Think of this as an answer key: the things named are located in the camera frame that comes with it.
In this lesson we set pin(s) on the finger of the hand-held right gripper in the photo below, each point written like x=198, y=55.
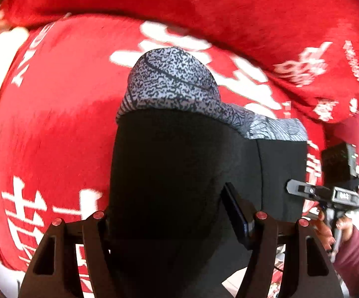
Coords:
x=306, y=189

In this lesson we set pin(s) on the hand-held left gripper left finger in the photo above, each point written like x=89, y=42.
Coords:
x=95, y=239

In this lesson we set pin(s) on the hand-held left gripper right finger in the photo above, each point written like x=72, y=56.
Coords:
x=236, y=215

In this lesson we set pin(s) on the black pants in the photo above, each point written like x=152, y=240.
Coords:
x=173, y=177

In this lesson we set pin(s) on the person's right forearm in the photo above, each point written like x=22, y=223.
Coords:
x=358, y=262

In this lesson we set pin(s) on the red printed blanket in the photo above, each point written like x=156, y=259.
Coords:
x=58, y=115

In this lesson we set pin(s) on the person's right hand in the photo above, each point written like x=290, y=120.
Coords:
x=326, y=231

